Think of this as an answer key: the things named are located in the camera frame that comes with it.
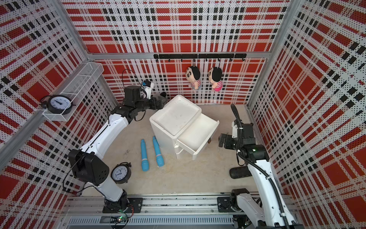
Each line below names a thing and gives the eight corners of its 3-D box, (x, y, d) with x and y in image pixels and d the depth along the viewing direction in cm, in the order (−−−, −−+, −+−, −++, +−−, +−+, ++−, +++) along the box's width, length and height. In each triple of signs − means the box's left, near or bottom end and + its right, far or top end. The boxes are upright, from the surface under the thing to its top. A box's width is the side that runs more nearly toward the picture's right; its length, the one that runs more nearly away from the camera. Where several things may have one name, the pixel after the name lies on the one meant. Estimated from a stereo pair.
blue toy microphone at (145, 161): (143, 172, 87) (141, 170, 85) (141, 141, 101) (140, 139, 98) (149, 170, 87) (148, 169, 85) (147, 140, 101) (146, 138, 99)
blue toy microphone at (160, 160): (158, 168, 88) (157, 166, 86) (151, 138, 102) (151, 137, 100) (165, 165, 89) (164, 164, 87) (158, 136, 103) (157, 135, 101)
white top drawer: (178, 158, 93) (175, 140, 75) (199, 132, 106) (201, 111, 88) (194, 170, 89) (195, 153, 70) (214, 141, 102) (219, 121, 83)
